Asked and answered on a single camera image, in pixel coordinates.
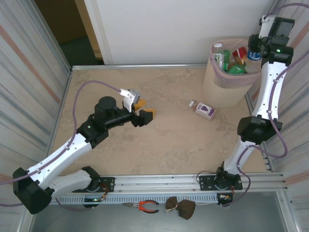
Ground slatted bin with plastic liner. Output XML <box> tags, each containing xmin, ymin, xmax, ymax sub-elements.
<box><xmin>209</xmin><ymin>38</ymin><xmax>264</xmax><ymax>88</ymax></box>

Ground aluminium table edge rail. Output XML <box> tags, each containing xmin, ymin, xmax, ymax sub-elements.
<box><xmin>70</xmin><ymin>63</ymin><xmax>208</xmax><ymax>72</ymax></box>

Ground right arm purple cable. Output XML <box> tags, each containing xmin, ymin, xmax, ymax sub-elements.
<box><xmin>221</xmin><ymin>2</ymin><xmax>309</xmax><ymax>207</ymax></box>

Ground red gold label bottle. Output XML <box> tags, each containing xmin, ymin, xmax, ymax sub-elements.
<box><xmin>232</xmin><ymin>47</ymin><xmax>248</xmax><ymax>65</ymax></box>

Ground translucent enclosure panel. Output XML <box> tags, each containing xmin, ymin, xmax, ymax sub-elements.
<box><xmin>251</xmin><ymin>0</ymin><xmax>309</xmax><ymax>232</ymax></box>
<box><xmin>0</xmin><ymin>0</ymin><xmax>73</xmax><ymax>232</ymax></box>

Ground small electronics board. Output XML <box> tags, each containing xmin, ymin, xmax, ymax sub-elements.
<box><xmin>83</xmin><ymin>196</ymin><xmax>106</xmax><ymax>209</ymax></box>
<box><xmin>216</xmin><ymin>192</ymin><xmax>234</xmax><ymax>206</ymax></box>

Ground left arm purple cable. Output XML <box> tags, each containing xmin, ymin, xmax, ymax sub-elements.
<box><xmin>0</xmin><ymin>80</ymin><xmax>121</xmax><ymax>211</ymax></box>

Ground beige slatted waste bin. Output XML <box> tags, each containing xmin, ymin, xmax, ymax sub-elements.
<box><xmin>202</xmin><ymin>38</ymin><xmax>264</xmax><ymax>108</ymax></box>

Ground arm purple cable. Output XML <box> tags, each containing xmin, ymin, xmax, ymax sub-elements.
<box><xmin>0</xmin><ymin>80</ymin><xmax>121</xmax><ymax>211</ymax></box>
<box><xmin>221</xmin><ymin>2</ymin><xmax>309</xmax><ymax>207</ymax></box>

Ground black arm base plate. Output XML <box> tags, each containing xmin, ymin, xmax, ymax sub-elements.
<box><xmin>71</xmin><ymin>176</ymin><xmax>116</xmax><ymax>193</ymax></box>
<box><xmin>198</xmin><ymin>174</ymin><xmax>243</xmax><ymax>191</ymax></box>

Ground beige door jamb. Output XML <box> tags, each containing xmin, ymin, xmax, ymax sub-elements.
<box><xmin>74</xmin><ymin>0</ymin><xmax>103</xmax><ymax>59</ymax></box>

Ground clear bottle blue label white cap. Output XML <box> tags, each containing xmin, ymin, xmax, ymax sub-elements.
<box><xmin>245</xmin><ymin>47</ymin><xmax>263</xmax><ymax>74</ymax></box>

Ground purple grape juice bottle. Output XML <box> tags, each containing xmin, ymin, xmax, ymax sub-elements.
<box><xmin>188</xmin><ymin>100</ymin><xmax>216</xmax><ymax>120</ymax></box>

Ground orange handled pliers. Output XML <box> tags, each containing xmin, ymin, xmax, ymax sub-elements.
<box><xmin>122</xmin><ymin>200</ymin><xmax>160</xmax><ymax>214</ymax></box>

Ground lime drink bottle white cap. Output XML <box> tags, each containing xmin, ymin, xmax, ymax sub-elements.
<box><xmin>212</xmin><ymin>43</ymin><xmax>225</xmax><ymax>70</ymax></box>

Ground white slotted cable duct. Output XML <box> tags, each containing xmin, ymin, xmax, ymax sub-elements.
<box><xmin>47</xmin><ymin>193</ymin><xmax>219</xmax><ymax>206</ymax></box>

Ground grey metal shelf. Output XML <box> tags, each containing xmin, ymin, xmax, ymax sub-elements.
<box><xmin>24</xmin><ymin>192</ymin><xmax>301</xmax><ymax>232</ymax></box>

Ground brown cloth pouch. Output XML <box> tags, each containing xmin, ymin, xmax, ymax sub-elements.
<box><xmin>165</xmin><ymin>196</ymin><xmax>197</xmax><ymax>221</ymax></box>

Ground aluminium mounting rail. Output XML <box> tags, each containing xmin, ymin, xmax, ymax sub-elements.
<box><xmin>52</xmin><ymin>172</ymin><xmax>289</xmax><ymax>194</ymax></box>

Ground brown wooden door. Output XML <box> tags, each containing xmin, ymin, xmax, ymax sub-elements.
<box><xmin>34</xmin><ymin>0</ymin><xmax>88</xmax><ymax>45</ymax></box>

